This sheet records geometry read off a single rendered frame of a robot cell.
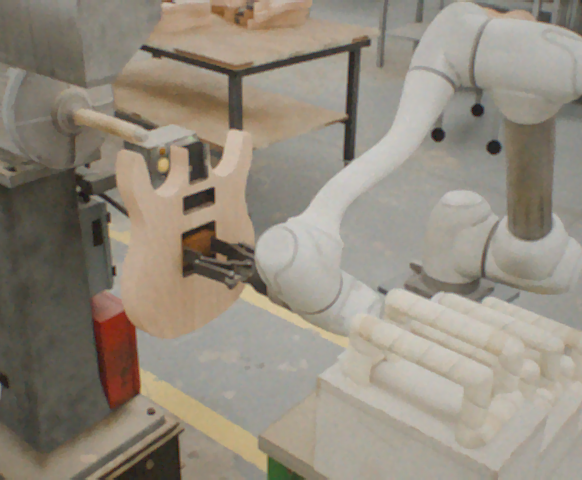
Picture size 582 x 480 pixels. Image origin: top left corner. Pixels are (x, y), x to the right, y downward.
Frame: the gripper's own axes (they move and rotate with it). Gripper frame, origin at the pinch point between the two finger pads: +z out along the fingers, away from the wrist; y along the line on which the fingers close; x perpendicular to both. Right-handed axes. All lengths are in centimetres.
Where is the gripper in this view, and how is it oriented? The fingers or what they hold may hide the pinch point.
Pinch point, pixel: (200, 249)
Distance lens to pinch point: 153.0
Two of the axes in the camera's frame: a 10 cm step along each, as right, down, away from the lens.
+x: 0.5, -9.1, -4.0
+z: -7.9, -2.8, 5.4
